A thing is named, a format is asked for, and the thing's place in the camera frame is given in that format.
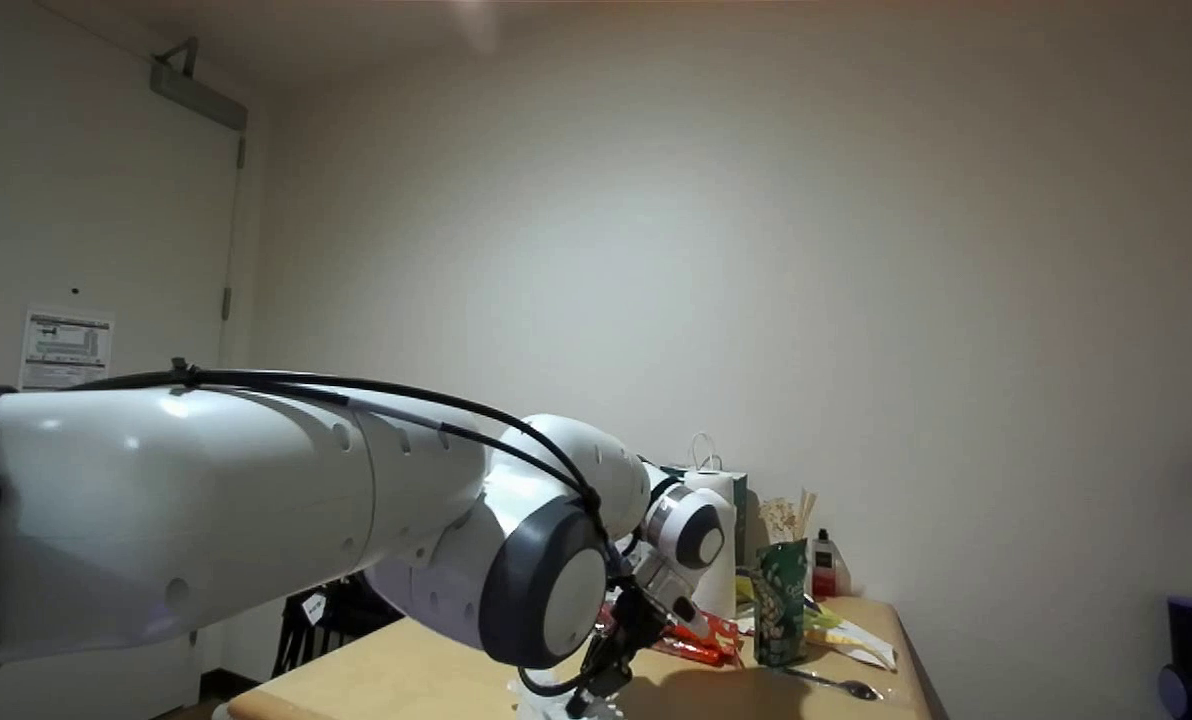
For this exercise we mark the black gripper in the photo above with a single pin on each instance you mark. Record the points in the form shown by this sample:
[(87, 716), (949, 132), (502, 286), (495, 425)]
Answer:
[(630, 626)]

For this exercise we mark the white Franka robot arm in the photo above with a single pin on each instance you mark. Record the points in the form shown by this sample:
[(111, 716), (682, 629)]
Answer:
[(221, 521)]

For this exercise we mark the large red snack packet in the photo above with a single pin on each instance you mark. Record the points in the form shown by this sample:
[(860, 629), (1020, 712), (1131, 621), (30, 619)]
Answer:
[(712, 636)]

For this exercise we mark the white paper towel roll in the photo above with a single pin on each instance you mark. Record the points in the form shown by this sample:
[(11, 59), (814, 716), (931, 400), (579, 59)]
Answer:
[(733, 547)]

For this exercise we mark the green bottle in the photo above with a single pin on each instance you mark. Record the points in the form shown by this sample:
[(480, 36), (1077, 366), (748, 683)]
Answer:
[(781, 602)]

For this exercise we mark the green printed paper bag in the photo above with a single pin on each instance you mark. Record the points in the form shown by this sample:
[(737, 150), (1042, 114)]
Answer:
[(754, 526)]

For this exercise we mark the dark metal spoon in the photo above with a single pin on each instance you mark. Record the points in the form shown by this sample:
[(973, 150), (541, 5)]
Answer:
[(858, 687)]

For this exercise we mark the bundle of wooden sticks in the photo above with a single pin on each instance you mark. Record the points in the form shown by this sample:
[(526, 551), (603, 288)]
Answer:
[(790, 518)]

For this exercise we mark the small dark sauce bottle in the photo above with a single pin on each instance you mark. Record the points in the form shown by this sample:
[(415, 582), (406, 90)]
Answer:
[(831, 566)]

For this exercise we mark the white sachet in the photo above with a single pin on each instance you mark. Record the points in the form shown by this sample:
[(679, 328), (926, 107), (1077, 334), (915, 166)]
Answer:
[(869, 645)]

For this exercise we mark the dark chair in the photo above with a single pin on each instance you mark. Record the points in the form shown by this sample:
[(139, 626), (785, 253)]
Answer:
[(331, 626)]

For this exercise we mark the white paper door notice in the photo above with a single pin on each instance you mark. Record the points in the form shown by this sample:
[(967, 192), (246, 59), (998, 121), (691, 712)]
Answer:
[(69, 345)]

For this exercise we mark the white door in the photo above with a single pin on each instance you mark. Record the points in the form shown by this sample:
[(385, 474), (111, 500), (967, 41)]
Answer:
[(90, 200)]

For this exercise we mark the grey door closer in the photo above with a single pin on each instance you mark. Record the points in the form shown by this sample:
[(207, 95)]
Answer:
[(199, 90)]

